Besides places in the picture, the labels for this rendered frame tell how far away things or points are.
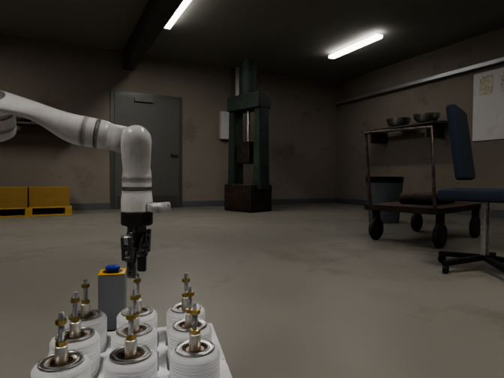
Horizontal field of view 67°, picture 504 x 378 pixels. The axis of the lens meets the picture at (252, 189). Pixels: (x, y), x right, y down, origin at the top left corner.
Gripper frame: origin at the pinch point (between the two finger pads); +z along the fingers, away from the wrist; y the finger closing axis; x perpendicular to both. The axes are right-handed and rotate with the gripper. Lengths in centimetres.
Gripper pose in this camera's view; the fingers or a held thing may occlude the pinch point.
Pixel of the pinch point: (136, 268)
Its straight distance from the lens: 99.9
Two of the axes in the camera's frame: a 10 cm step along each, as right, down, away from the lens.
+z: -0.1, 10.0, 0.3
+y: -0.8, 0.3, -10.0
